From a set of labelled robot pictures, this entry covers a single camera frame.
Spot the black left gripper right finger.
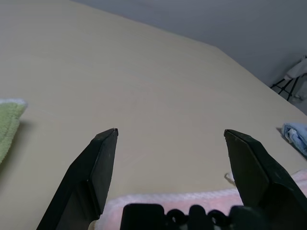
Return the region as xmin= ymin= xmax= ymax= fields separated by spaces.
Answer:
xmin=223 ymin=128 xmax=307 ymax=230

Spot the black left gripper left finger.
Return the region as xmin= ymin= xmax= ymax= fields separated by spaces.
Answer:
xmin=35 ymin=128 xmax=119 ymax=230

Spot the pink towel with print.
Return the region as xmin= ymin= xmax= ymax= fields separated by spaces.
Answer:
xmin=92 ymin=169 xmax=307 ymax=230

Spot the blue folded towel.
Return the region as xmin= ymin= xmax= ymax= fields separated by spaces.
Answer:
xmin=281 ymin=122 xmax=307 ymax=158

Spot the green folded towel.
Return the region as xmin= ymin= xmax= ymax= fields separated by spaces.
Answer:
xmin=0 ymin=97 xmax=27 ymax=166

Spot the black tripod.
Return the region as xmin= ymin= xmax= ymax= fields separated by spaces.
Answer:
xmin=270 ymin=76 xmax=303 ymax=103

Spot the white draped cloth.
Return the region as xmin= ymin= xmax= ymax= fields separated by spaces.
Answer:
xmin=284 ymin=54 xmax=307 ymax=80

